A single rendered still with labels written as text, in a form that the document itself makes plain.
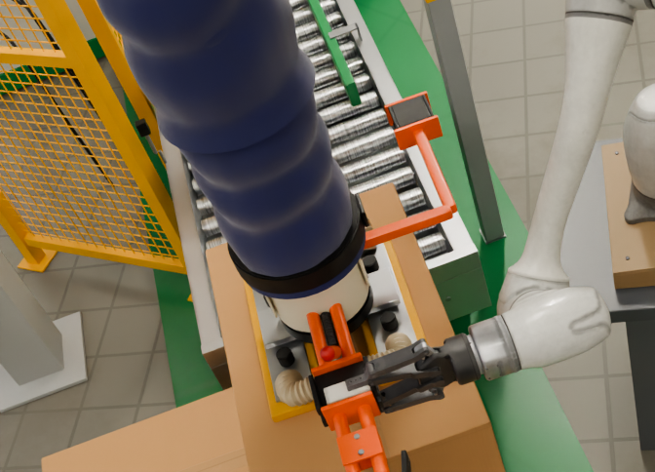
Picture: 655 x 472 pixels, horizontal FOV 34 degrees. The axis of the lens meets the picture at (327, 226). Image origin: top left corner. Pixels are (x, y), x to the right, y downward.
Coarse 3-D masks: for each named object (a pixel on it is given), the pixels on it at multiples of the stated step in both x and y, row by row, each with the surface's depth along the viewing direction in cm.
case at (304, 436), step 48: (384, 192) 212; (240, 288) 205; (432, 288) 193; (240, 336) 197; (432, 336) 185; (240, 384) 190; (288, 432) 180; (384, 432) 175; (432, 432) 173; (480, 432) 172
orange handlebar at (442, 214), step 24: (432, 168) 193; (432, 216) 185; (384, 240) 186; (312, 312) 178; (336, 312) 176; (312, 336) 175; (360, 408) 163; (336, 432) 161; (360, 432) 159; (360, 456) 156; (384, 456) 157
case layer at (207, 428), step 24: (192, 408) 254; (216, 408) 252; (120, 432) 255; (144, 432) 253; (168, 432) 251; (192, 432) 249; (216, 432) 248; (240, 432) 246; (48, 456) 256; (72, 456) 254; (96, 456) 252; (120, 456) 250; (144, 456) 248; (168, 456) 247; (192, 456) 245; (216, 456) 243; (240, 456) 241
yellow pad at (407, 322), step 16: (368, 256) 195; (384, 256) 198; (368, 272) 195; (400, 272) 195; (400, 288) 192; (400, 304) 189; (368, 320) 189; (384, 320) 184; (400, 320) 187; (416, 320) 186; (368, 336) 187; (384, 336) 185; (416, 336) 184; (384, 352) 183; (384, 384) 181
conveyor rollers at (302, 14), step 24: (312, 24) 347; (336, 24) 347; (312, 48) 340; (336, 72) 327; (360, 72) 329; (336, 96) 321; (360, 96) 315; (336, 120) 315; (360, 120) 308; (384, 120) 308; (360, 144) 301; (384, 144) 302; (360, 168) 295; (384, 168) 296; (408, 168) 289; (360, 192) 288; (408, 192) 283; (408, 216) 277; (216, 240) 290; (432, 240) 269
